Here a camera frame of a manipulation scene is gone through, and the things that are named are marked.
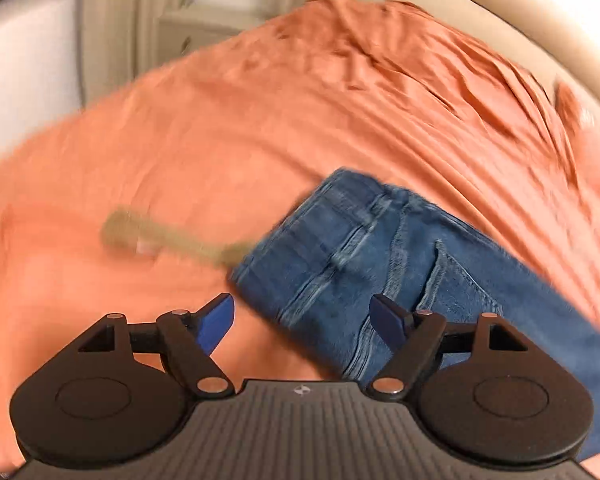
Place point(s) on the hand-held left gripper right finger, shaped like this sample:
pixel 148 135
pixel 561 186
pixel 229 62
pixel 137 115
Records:
pixel 385 317

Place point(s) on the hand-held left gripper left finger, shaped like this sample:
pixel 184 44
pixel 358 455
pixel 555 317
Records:
pixel 219 316

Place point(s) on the blue denim pants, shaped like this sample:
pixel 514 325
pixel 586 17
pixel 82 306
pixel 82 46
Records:
pixel 380 260

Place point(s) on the orange bed cover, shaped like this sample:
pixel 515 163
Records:
pixel 205 135

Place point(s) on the orange pillow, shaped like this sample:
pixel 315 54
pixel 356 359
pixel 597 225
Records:
pixel 572 105

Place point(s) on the beige nightstand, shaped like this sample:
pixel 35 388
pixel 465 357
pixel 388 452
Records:
pixel 205 25

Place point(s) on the beige curtain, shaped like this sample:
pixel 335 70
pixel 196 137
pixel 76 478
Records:
pixel 115 20

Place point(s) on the beige padded headboard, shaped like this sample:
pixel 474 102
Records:
pixel 530 5

